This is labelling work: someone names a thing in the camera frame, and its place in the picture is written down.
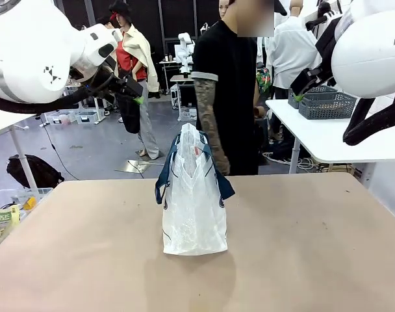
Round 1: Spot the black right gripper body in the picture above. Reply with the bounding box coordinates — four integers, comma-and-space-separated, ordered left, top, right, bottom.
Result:
289, 66, 335, 96

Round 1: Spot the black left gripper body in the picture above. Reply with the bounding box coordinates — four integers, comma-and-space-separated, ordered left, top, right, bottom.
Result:
114, 75, 144, 98

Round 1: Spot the translucent white navy-handled shopping bag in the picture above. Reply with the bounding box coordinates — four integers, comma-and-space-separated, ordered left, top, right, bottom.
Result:
154, 122, 236, 257

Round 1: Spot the tattooed right forearm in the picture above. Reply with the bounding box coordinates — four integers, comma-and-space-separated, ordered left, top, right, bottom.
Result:
194, 79, 230, 165

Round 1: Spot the black hanging bag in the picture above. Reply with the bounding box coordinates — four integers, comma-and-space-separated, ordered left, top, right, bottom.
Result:
115, 93, 142, 135

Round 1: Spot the tattooed right hand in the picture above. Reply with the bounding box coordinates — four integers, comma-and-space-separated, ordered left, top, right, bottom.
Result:
216, 155, 232, 177

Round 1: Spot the mannequin in cream jacket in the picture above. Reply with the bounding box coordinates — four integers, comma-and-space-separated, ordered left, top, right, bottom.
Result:
107, 0, 162, 161

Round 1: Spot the floral patterned garment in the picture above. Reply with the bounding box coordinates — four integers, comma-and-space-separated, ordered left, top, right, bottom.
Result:
256, 67, 272, 96

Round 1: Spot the large white table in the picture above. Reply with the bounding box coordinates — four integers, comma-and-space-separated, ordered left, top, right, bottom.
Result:
264, 98, 395, 176

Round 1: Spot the clear floor storage box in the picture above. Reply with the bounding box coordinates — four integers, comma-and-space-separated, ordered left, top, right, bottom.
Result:
179, 107, 199, 122

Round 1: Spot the white lidded floor crate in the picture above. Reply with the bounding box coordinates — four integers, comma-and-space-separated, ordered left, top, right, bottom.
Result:
75, 110, 98, 125

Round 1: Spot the shiny metal floor plate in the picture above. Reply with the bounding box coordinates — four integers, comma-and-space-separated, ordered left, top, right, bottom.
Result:
114, 159, 152, 174

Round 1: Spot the person in black t-shirt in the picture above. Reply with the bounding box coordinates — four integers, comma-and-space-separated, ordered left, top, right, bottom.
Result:
190, 0, 277, 177

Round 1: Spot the black backpack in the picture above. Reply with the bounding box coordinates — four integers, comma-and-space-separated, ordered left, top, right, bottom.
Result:
6, 153, 66, 190

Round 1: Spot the white table with round leg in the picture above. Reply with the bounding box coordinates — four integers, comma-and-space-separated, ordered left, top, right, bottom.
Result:
0, 108, 40, 190

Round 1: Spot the clear plastic storage bin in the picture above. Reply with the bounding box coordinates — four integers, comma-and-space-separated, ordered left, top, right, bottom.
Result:
0, 187, 54, 216

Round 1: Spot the yellow-green printed package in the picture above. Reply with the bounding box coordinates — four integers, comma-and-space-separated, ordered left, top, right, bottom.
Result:
0, 204, 21, 255

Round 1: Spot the white floor cables bundle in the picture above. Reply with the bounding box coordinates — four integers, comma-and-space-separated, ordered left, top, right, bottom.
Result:
261, 151, 319, 172

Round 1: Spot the black right arm cable sleeve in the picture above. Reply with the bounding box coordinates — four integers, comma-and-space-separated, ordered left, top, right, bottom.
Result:
342, 93, 395, 146

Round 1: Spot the black arm cable sleeve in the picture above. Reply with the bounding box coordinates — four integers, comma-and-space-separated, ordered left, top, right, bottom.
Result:
342, 93, 395, 146
0, 73, 118, 115

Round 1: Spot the black left arm cable sleeve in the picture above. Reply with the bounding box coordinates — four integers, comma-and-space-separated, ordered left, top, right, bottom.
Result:
0, 73, 118, 115

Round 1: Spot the black floor cable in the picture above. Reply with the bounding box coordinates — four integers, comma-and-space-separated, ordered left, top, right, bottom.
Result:
40, 122, 81, 181

